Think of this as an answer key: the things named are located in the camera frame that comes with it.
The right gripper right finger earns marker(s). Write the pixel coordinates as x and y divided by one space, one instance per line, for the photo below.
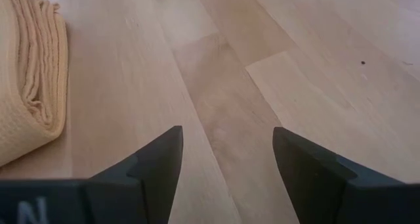
308 178

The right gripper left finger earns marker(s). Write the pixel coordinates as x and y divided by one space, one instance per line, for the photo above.
154 171

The yellow cloth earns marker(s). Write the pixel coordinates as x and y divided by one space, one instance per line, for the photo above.
26 86

